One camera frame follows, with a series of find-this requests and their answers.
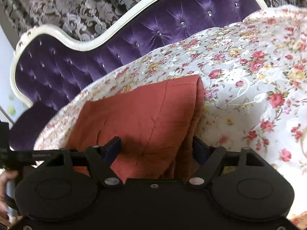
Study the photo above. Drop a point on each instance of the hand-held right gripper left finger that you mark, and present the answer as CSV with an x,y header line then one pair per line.
x,y
114,146

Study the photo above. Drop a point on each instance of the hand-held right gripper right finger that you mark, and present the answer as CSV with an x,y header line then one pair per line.
x,y
199,149

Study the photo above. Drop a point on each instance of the red pants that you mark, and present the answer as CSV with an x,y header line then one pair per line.
x,y
144,115

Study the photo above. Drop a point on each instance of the person's left hand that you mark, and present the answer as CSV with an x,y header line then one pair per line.
x,y
6,191

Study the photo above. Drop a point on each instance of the floral blanket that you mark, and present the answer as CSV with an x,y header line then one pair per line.
x,y
251,88

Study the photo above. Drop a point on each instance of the brown silver damask curtain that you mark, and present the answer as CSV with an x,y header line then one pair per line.
x,y
72,4

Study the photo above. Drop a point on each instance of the purple tufted sofa white frame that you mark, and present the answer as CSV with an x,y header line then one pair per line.
x,y
72,76

